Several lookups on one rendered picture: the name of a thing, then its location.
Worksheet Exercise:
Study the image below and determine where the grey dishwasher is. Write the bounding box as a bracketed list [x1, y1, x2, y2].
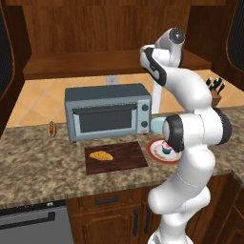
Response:
[0, 199, 76, 244]

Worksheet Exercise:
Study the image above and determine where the black drawer handle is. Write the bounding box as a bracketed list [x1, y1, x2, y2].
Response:
[93, 194, 120, 206]

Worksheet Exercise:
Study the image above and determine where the brown wooden drawer front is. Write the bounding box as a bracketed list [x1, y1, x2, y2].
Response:
[76, 188, 143, 213]

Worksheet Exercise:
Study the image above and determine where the dark toaster oven door handle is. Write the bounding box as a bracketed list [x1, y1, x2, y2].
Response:
[72, 104, 138, 115]

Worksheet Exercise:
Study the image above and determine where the black dishwasher handle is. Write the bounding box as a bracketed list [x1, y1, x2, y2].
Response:
[0, 211, 57, 231]

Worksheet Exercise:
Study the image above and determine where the red rimmed white plate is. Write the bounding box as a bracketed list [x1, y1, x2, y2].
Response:
[145, 136, 183, 166]

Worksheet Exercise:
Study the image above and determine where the white wall socket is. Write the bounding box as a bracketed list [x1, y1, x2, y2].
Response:
[106, 74, 119, 86]

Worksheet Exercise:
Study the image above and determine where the grey toaster oven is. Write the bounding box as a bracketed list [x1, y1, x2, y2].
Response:
[64, 83, 153, 144]

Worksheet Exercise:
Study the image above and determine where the wooden knife block with knives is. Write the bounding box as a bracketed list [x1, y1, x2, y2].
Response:
[205, 76, 227, 108]

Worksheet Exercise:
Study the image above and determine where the hot dog in bun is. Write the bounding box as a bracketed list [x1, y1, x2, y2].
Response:
[47, 120, 58, 138]

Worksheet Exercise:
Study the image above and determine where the golden croissant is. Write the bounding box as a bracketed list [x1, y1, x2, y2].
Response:
[89, 150, 114, 162]

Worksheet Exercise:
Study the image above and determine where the brown wooden corner cupboard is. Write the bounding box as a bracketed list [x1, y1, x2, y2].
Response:
[185, 173, 244, 244]

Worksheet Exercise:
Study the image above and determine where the dark wooden cutting board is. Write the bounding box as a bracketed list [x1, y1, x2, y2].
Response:
[83, 140, 150, 175]

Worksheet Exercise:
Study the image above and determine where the black cupboard door handle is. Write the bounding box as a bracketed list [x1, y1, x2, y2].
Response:
[144, 206, 153, 235]
[132, 208, 140, 237]

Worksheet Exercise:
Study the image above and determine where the wall cabinet door dark glass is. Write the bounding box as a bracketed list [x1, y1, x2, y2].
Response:
[212, 0, 244, 92]
[0, 0, 32, 138]

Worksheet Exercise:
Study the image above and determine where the pink frosted cupcake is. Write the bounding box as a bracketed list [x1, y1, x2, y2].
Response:
[160, 140, 173, 156]

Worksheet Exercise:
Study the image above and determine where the brown wooden cupboard door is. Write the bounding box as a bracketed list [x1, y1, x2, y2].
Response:
[70, 205, 143, 244]
[140, 203, 164, 244]

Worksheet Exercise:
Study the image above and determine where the brown wooden wall cabinet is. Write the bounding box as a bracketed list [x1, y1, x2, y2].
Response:
[4, 0, 237, 81]

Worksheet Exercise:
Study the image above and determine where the toaster oven glass door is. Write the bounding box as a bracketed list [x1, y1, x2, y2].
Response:
[71, 103, 139, 135]

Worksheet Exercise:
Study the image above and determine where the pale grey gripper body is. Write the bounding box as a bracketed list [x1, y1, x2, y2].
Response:
[150, 116, 167, 134]

